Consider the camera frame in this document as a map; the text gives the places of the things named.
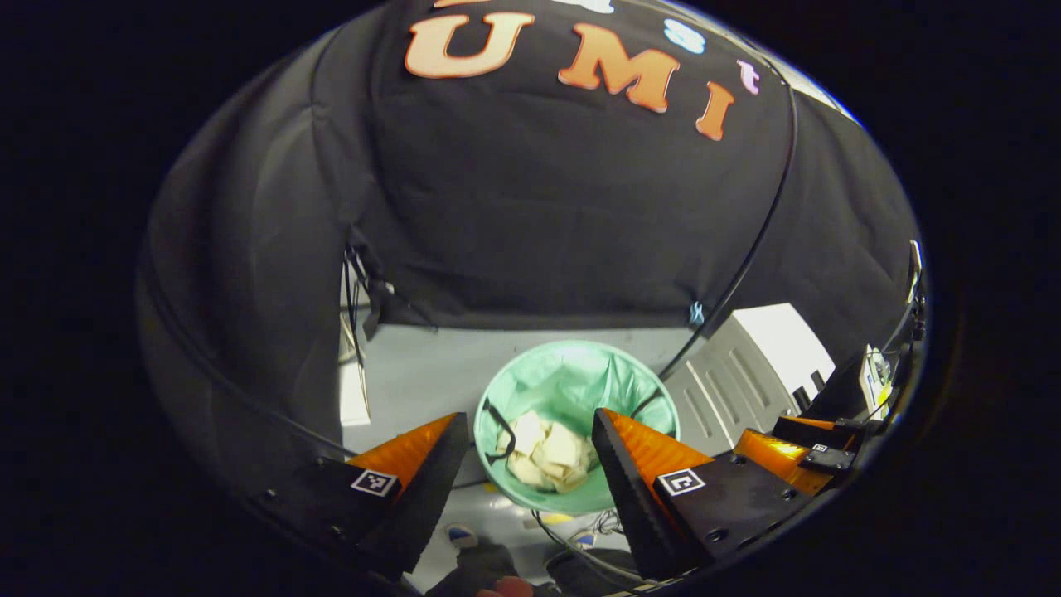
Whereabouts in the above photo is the white panel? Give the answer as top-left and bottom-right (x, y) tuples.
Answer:
(337, 249), (374, 428)

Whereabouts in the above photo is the green laundry hamper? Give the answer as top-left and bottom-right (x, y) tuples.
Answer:
(473, 339), (682, 515)

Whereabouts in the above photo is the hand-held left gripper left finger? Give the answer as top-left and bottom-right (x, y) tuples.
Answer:
(247, 412), (471, 581)

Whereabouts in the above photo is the black backdrop cloth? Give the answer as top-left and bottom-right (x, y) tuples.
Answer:
(137, 0), (925, 498)

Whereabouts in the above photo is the cream button shirt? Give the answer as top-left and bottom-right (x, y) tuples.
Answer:
(496, 410), (601, 495)

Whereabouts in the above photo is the black clothes rack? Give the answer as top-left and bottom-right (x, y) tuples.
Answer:
(139, 66), (799, 459)

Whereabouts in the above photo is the white labelled device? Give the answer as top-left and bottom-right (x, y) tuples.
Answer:
(857, 343), (895, 417)

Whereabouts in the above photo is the black floor cable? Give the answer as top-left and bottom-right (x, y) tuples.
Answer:
(530, 510), (656, 591)

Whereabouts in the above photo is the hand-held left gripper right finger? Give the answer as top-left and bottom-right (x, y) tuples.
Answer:
(590, 408), (819, 581)

